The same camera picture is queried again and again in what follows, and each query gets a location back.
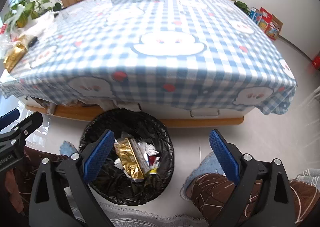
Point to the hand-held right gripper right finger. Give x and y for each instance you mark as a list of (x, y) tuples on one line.
[(223, 154)]

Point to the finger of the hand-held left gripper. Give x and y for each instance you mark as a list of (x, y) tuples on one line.
[(10, 117), (30, 124)]

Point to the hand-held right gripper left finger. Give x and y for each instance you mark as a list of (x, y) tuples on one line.
[(98, 154)]

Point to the gold foil bag white label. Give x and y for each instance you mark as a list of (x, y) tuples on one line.
[(127, 157)]

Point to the bin with black liner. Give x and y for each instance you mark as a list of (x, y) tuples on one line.
[(112, 187)]

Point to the white tissue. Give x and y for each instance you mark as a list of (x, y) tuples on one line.
[(147, 148)]

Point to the person's left hand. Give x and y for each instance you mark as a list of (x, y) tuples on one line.
[(15, 187)]

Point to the blue slipper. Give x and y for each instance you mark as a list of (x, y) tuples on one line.
[(202, 167), (67, 148)]

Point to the person's left leg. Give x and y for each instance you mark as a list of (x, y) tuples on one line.
[(35, 154)]

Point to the person's leg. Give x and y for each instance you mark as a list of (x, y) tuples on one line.
[(212, 192), (35, 154)]

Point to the person's right leg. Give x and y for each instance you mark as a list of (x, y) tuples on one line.
[(212, 192)]

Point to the low wooden table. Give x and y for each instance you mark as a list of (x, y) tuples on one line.
[(75, 112)]

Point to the gold foil package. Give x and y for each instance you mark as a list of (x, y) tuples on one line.
[(15, 53)]

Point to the clear plastic bag red print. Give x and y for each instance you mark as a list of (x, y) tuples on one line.
[(5, 42)]

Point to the black oval device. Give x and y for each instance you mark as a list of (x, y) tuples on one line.
[(32, 41)]

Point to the grey fringed blanket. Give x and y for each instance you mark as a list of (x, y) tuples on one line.
[(150, 219)]

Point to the blue checked tablecloth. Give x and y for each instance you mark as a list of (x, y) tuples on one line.
[(175, 79)]

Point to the white translucent plastic bag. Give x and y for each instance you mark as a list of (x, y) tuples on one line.
[(37, 24)]

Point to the large leafy green plant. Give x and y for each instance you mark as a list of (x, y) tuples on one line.
[(27, 8)]

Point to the red cylinder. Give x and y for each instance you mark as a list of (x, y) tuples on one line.
[(316, 63)]

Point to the brown printed box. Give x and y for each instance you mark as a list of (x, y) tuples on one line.
[(275, 29)]

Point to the blue white box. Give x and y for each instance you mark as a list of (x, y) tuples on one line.
[(255, 16)]

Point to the small green floor plant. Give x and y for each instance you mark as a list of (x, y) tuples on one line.
[(242, 7)]

